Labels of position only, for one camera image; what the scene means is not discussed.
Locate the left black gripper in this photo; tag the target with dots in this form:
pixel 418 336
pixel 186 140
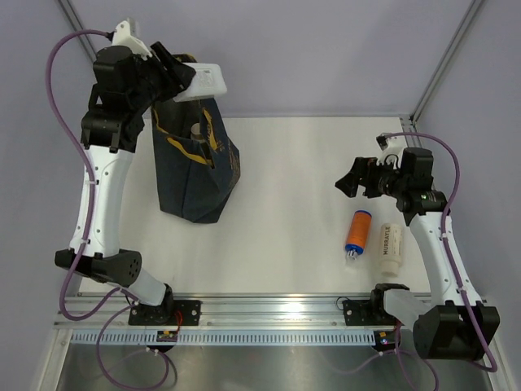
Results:
pixel 174 74

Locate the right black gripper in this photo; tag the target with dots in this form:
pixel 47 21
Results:
pixel 349 183

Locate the clear bottle black cap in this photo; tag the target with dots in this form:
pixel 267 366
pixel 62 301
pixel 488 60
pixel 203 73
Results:
pixel 207 83

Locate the orange blue tube bottle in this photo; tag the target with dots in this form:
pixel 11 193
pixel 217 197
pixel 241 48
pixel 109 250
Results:
pixel 358 233

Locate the pale green cylindrical bottle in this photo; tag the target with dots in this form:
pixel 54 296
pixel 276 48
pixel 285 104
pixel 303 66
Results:
pixel 195 133

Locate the cream Murrayle bottle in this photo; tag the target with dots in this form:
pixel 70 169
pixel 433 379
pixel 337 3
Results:
pixel 390 249

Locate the dark blue canvas bag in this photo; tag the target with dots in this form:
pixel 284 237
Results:
pixel 194 180

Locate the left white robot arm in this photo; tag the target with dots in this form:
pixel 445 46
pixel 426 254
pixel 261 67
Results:
pixel 127 84

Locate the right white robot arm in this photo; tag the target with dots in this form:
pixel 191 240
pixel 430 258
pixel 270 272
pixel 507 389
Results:
pixel 456 324

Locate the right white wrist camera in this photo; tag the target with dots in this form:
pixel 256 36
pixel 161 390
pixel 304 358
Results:
pixel 391 149

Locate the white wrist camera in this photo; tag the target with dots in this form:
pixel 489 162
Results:
pixel 126 34
pixel 391 149

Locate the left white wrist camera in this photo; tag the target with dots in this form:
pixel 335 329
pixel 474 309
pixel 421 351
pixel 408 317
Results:
pixel 126 34

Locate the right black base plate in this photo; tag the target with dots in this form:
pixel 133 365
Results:
pixel 382 312

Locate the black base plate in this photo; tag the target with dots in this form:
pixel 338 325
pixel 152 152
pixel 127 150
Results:
pixel 163 313
pixel 382 312

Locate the aluminium mounting rail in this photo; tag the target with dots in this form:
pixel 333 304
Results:
pixel 232 312

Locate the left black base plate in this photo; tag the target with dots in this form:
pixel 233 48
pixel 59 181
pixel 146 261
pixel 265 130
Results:
pixel 163 313

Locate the slotted grey cable duct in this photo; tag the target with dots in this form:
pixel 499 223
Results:
pixel 226 338

